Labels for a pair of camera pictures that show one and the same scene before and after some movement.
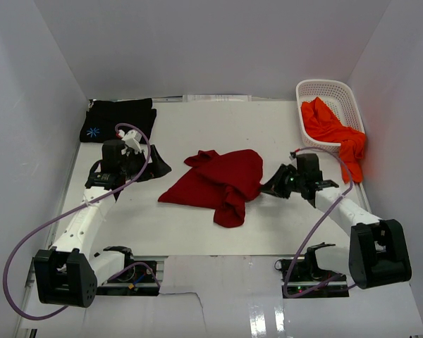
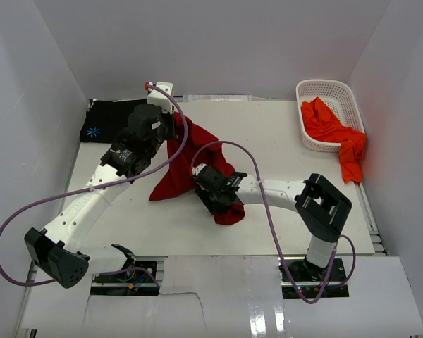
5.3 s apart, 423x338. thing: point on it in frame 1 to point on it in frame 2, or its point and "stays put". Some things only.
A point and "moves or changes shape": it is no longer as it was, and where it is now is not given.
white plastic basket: [340, 99] stays put
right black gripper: [273, 186] to [211, 206]
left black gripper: [156, 168] to [170, 119]
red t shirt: [224, 181] moves or changes shape
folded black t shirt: [99, 121] stays put
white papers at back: [216, 98] stays put
